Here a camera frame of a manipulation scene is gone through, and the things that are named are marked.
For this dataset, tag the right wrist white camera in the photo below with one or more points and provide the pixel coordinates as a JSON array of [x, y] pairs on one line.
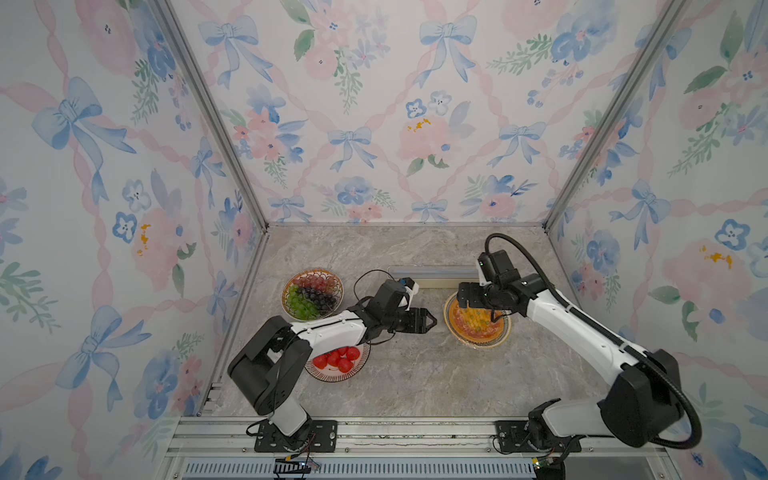
[[485, 273]]

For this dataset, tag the yellow plate with food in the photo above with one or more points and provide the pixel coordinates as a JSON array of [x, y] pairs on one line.
[[477, 324]]

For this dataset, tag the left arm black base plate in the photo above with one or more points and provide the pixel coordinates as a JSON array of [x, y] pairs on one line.
[[317, 436]]

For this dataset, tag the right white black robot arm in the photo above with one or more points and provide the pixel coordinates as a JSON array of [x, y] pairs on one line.
[[645, 403]]

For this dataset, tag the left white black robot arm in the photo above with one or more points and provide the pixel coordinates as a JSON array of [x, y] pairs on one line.
[[268, 367]]

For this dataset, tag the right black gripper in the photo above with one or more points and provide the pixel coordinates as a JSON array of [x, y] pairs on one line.
[[472, 295]]

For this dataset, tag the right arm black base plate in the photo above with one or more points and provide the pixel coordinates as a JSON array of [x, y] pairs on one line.
[[518, 436]]

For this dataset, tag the plate of red strawberries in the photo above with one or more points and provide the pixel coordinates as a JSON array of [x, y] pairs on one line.
[[340, 364]]

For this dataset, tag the wrist white camera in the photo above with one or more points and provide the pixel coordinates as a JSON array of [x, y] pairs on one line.
[[411, 288], [485, 273]]

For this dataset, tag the plate of grapes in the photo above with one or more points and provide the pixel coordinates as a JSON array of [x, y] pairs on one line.
[[312, 295]]

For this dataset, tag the aluminium front rail frame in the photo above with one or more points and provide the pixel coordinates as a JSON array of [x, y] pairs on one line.
[[366, 448]]

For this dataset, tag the cream plastic wrap dispenser box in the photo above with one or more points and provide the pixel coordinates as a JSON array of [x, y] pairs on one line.
[[436, 277]]

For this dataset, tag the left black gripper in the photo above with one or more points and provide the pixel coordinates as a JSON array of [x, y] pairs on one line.
[[417, 323]]

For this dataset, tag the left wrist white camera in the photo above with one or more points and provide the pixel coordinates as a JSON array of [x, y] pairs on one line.
[[411, 288]]

